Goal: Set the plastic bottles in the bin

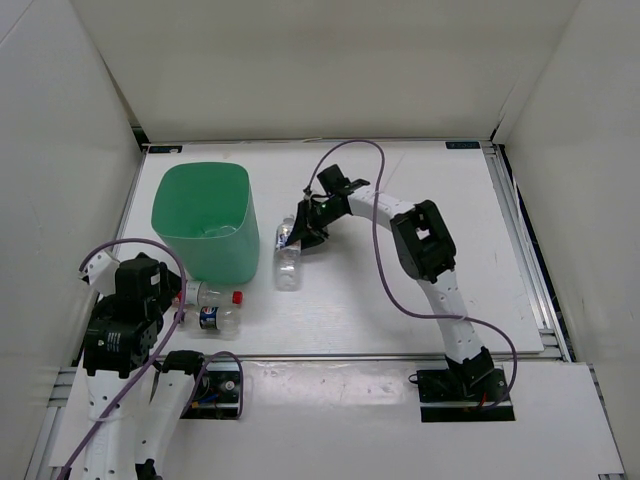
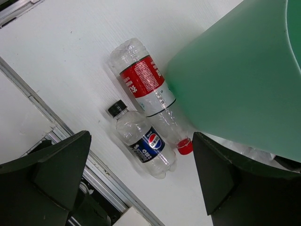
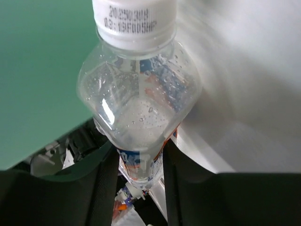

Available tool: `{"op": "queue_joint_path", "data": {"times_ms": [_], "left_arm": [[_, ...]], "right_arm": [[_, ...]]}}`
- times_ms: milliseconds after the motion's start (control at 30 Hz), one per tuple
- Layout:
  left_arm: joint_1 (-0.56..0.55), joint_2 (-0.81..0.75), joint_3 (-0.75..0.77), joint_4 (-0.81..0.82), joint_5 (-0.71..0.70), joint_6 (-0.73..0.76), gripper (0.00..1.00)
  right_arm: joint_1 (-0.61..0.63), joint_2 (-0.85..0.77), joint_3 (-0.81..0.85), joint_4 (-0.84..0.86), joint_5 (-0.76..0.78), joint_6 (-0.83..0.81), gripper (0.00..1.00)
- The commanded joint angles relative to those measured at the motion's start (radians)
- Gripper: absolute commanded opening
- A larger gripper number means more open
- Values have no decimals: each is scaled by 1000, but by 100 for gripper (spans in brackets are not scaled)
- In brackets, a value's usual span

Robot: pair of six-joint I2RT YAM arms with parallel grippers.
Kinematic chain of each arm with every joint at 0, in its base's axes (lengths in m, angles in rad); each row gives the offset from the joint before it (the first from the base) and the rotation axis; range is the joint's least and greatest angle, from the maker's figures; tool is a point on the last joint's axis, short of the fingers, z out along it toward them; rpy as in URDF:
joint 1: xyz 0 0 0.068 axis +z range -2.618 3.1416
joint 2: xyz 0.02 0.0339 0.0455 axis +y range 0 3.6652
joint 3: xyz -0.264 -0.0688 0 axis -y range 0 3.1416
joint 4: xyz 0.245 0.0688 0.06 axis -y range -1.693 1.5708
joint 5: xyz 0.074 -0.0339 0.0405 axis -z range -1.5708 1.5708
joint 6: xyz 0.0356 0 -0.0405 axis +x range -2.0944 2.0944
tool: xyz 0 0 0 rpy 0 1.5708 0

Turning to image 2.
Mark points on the green plastic bin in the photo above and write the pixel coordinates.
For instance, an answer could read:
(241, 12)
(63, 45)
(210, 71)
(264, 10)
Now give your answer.
(241, 78)

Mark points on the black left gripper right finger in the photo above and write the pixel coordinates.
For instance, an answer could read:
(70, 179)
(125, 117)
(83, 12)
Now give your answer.
(239, 191)

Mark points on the clear bottle red label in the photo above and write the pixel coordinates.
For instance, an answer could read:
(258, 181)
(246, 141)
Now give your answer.
(132, 64)

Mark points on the aluminium table frame rail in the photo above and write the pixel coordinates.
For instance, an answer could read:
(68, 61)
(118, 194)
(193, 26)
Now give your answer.
(101, 200)

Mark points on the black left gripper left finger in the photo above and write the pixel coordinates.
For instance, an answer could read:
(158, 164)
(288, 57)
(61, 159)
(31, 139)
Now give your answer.
(40, 189)

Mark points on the clear Pepsi bottle black cap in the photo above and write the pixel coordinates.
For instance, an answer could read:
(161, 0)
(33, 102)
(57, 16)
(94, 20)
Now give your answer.
(134, 130)

